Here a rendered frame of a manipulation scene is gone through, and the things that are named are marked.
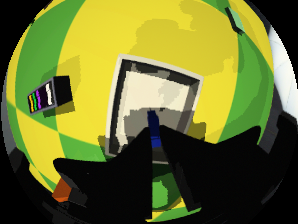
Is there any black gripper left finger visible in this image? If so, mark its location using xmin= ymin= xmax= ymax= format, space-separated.
xmin=53 ymin=127 xmax=153 ymax=220

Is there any light green rectangular block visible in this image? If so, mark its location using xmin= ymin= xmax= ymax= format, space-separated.
xmin=225 ymin=7 xmax=245 ymax=34

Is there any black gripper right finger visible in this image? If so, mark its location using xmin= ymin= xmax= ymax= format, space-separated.
xmin=160 ymin=124 xmax=261 ymax=212

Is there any white square tray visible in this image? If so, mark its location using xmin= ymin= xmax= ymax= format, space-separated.
xmin=105 ymin=53 xmax=204 ymax=157

